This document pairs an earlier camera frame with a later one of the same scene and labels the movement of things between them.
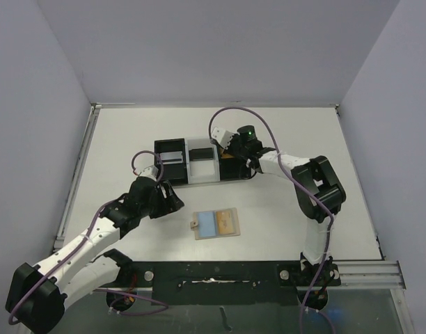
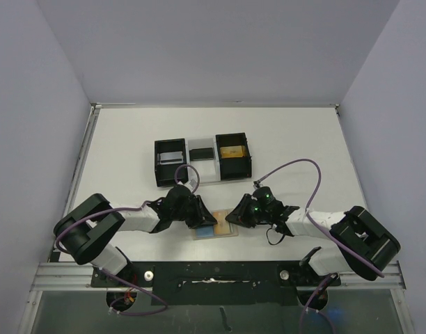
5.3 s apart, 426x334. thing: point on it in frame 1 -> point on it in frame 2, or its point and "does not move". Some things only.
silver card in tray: [172, 158] does not move
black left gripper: [170, 204] -> [202, 217]
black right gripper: [236, 152] -> [248, 210]
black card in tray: [201, 154] does not move
